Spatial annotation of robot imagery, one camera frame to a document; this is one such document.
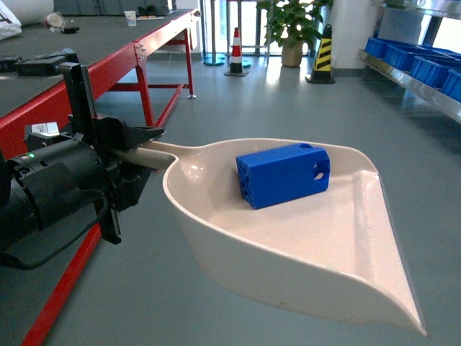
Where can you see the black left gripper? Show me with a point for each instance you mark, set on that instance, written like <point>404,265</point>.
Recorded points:
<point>68,168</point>

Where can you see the blue plastic block part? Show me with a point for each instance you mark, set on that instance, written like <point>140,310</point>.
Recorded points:
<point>283,174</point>

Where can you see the beige plastic dustpan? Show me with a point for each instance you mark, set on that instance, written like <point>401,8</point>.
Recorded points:
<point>332,255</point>

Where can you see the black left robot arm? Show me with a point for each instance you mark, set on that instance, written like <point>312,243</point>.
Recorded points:
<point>17,212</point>

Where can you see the stainless steel roller shelf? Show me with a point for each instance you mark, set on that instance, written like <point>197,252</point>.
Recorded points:
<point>437,10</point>

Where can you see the black box right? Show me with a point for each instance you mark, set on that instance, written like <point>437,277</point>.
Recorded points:
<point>46,64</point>

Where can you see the black box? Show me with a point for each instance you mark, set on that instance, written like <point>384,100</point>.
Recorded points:
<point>7,63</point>
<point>46,64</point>

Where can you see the red white traffic cone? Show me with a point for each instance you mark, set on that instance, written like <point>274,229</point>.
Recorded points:
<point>236,62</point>

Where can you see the white paper cup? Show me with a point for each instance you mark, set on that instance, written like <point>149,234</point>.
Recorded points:
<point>131,18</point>

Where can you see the black box left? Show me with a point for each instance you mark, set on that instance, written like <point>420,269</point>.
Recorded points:
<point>7,63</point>

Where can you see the yellow black traffic cone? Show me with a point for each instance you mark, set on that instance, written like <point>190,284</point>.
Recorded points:
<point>322,69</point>

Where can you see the potted green plant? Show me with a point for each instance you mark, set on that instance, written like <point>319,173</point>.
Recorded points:
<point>291,25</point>

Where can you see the red frame work table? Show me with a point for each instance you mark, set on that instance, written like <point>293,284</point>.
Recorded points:
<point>89,238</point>

